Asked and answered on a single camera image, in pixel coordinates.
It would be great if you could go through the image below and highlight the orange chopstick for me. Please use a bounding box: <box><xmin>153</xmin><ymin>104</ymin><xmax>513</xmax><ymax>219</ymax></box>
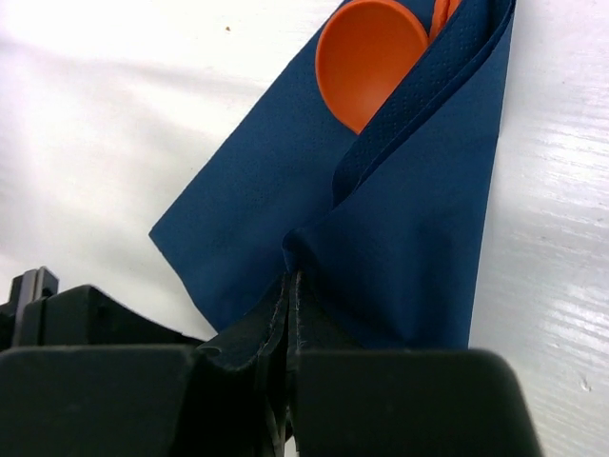
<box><xmin>429</xmin><ymin>0</ymin><xmax>461</xmax><ymax>41</ymax></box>

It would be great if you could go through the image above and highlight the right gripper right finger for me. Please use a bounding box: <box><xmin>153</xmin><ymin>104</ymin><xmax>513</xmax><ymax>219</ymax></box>
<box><xmin>286</xmin><ymin>272</ymin><xmax>542</xmax><ymax>456</ymax></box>

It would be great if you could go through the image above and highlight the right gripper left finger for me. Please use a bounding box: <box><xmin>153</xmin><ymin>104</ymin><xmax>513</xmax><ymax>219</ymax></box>
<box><xmin>1</xmin><ymin>278</ymin><xmax>288</xmax><ymax>456</ymax></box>

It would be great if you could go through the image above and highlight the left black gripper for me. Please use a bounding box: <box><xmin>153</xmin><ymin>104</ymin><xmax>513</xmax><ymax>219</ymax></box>
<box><xmin>1</xmin><ymin>267</ymin><xmax>203</xmax><ymax>350</ymax></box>

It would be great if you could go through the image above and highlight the orange plastic spoon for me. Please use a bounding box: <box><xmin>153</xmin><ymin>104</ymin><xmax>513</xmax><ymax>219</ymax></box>
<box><xmin>315</xmin><ymin>1</ymin><xmax>428</xmax><ymax>134</ymax></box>

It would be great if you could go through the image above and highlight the dark blue paper napkin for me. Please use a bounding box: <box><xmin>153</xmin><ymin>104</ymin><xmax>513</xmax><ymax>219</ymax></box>
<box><xmin>149</xmin><ymin>1</ymin><xmax>515</xmax><ymax>348</ymax></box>

